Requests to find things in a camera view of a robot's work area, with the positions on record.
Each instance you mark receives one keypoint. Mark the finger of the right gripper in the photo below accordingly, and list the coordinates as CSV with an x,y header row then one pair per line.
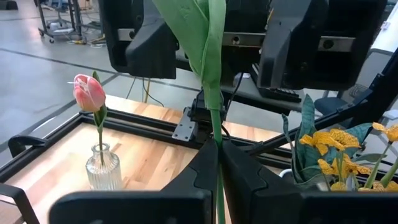
x,y
292,46
152,40

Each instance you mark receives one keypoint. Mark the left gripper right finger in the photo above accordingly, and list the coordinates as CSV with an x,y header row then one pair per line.
x,y
280,208

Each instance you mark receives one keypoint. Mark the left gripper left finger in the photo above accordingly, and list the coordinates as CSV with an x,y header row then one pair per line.
x,y
140,208

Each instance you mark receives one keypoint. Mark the yellow orange tulip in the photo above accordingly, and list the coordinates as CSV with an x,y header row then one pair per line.
x,y
199,37

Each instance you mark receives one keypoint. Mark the small ribbed glass vase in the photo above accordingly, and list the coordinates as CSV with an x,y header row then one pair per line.
x,y
104,174

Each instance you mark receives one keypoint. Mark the pink tulip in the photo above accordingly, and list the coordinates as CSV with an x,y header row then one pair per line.
x,y
88,93

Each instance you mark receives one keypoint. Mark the yellow flower bunch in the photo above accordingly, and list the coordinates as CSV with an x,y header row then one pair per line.
x,y
339,138

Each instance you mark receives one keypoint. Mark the grey side desk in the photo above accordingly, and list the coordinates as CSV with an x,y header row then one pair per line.
x,y
385,34

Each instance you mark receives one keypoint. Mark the office chair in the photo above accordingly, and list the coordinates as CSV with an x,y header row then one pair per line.
x,y
329,105

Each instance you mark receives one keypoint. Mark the teal succulent in white pot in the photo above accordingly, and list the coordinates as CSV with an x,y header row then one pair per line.
x,y
306,124

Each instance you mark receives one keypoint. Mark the black wheeled cart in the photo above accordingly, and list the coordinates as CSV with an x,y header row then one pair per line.
x,y
62,29

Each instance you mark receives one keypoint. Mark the black aluminium table frame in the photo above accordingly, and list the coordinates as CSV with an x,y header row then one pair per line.
x,y
140,124

